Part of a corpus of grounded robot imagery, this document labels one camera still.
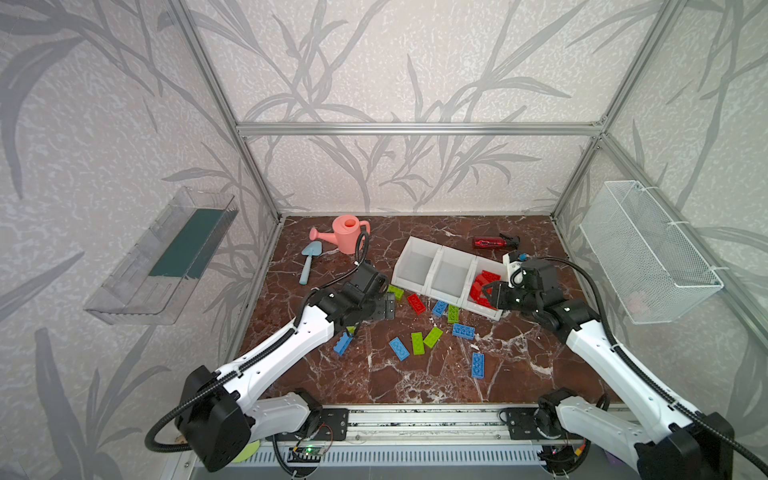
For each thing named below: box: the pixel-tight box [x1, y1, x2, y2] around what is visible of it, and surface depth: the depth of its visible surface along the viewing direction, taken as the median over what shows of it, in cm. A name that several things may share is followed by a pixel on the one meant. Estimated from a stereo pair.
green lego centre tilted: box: [422, 326, 443, 348], surface depth 90 cm
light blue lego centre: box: [388, 336, 411, 362], surface depth 88 cm
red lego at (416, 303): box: [407, 293, 427, 315], surface depth 96 cm
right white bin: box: [461, 256, 509, 321], surface depth 94 cm
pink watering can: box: [309, 214, 371, 255], surface depth 105 cm
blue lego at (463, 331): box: [452, 323, 476, 340], surface depth 91 cm
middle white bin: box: [425, 246, 477, 308], surface depth 101 cm
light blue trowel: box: [299, 241, 323, 286], surface depth 110 cm
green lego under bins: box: [448, 304, 459, 324], surface depth 95 cm
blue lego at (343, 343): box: [333, 332, 353, 356], surface depth 86 cm
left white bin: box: [391, 236, 442, 295], surface depth 104 cm
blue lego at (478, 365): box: [472, 352, 485, 379], surface depth 82 cm
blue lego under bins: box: [432, 300, 449, 317], surface depth 95 cm
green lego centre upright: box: [411, 332, 425, 355], surface depth 88 cm
